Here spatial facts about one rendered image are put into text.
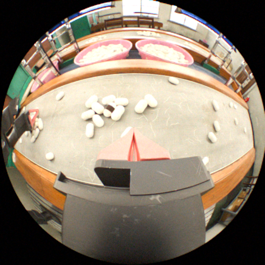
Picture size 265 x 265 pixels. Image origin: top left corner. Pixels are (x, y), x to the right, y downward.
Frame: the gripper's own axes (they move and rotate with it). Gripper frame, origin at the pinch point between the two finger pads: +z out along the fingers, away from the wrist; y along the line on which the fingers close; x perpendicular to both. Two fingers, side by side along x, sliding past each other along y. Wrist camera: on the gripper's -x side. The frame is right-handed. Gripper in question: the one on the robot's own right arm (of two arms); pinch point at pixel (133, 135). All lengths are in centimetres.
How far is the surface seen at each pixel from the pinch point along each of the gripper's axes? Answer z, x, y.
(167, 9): 338, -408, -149
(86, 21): 189, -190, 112
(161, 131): 6.6, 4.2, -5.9
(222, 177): -5.8, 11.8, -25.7
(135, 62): 20.9, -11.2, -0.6
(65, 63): 45, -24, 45
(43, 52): 13.4, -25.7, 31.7
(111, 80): 18.2, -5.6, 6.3
